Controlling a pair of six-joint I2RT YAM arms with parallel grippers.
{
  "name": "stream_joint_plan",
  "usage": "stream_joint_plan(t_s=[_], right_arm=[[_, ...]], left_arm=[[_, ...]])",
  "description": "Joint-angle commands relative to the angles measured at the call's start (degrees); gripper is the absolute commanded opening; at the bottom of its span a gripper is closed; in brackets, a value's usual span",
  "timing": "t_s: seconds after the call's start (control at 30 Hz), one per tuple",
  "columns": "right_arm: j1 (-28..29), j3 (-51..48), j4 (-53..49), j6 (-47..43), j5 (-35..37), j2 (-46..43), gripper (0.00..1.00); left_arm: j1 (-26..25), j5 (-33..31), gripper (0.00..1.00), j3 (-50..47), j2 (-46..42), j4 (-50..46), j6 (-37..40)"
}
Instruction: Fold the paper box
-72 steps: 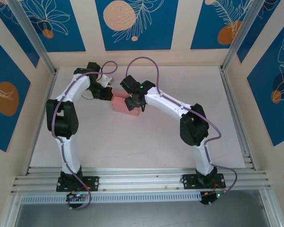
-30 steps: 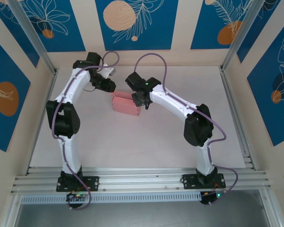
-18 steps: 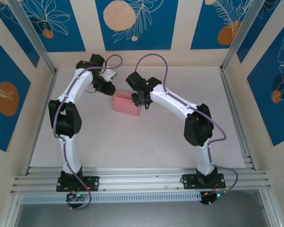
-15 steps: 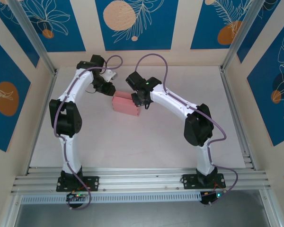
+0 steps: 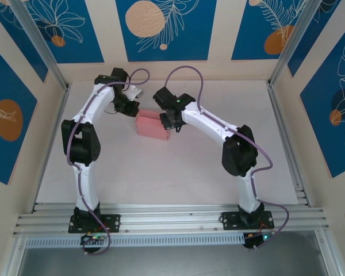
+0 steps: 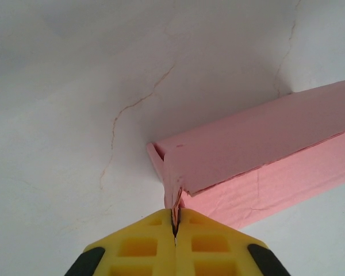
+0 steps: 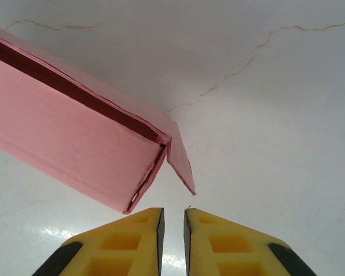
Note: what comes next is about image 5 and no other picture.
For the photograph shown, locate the blue poster white leaves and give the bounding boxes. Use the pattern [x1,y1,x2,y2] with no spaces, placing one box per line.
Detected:
[0,0,49,83]
[287,0,343,78]

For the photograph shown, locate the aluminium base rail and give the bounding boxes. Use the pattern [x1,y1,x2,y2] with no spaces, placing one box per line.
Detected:
[13,202,333,238]

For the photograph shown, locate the blue poster dark circle flower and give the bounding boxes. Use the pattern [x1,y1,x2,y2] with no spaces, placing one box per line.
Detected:
[300,27,345,179]

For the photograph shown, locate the pink paper box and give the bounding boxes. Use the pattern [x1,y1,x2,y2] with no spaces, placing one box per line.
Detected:
[134,108,173,142]

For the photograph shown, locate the grey slotted cable duct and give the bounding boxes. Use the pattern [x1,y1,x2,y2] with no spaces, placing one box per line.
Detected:
[25,233,245,248]

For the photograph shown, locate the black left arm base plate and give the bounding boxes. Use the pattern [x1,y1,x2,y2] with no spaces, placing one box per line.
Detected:
[68,213,122,234]

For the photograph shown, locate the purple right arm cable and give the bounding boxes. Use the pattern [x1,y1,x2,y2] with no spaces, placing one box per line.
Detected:
[164,65,290,251]

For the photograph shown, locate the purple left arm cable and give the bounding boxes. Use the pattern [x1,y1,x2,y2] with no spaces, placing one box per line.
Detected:
[67,68,150,256]

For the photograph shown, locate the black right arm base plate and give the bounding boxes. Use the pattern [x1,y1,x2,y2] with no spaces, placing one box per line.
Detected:
[220,210,275,231]

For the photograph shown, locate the blue poster orange circle flower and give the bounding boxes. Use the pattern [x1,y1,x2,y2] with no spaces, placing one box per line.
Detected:
[0,40,39,185]

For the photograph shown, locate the blue poster lily flower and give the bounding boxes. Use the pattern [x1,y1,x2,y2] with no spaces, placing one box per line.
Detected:
[20,0,105,64]

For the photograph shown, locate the aluminium side rail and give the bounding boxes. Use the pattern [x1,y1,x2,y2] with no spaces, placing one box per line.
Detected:
[266,80,311,208]
[30,85,72,213]

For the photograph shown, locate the blue illustrated poster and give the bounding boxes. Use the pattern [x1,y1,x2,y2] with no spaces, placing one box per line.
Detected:
[116,0,219,63]

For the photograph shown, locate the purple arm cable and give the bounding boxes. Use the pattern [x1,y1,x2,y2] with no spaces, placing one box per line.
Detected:
[67,68,150,256]
[164,65,290,251]

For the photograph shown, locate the aluminium frame upright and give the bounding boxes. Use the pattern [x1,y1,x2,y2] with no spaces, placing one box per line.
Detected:
[4,237,28,276]
[315,229,344,276]

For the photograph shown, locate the grey metal sheet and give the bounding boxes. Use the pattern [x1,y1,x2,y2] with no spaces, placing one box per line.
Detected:
[17,247,334,276]

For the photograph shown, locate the aluminium corner post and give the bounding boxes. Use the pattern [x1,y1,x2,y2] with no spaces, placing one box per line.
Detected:
[9,0,70,93]
[266,0,324,87]

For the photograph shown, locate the blue poster fern orange circle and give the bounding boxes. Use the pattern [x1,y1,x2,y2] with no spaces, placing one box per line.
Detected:
[231,0,313,61]

